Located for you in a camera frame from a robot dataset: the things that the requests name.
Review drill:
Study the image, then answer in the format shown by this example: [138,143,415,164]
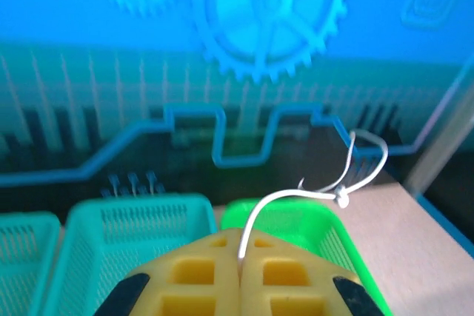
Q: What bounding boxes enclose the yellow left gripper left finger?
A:
[94,229,242,316]

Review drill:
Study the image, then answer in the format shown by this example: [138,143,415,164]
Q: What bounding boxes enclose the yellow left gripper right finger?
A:
[240,229,390,316]

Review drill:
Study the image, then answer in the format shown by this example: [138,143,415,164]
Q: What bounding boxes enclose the white cable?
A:
[236,130,389,260]

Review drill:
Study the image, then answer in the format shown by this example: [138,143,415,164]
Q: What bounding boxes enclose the bright green plastic basket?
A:
[220,199,393,316]

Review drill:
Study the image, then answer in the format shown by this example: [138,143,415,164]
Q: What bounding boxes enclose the teal perforated plastic basket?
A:
[0,212,62,316]
[28,193,218,316]

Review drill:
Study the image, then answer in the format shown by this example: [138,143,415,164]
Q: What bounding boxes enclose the aluminium frame post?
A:
[402,78,474,201]

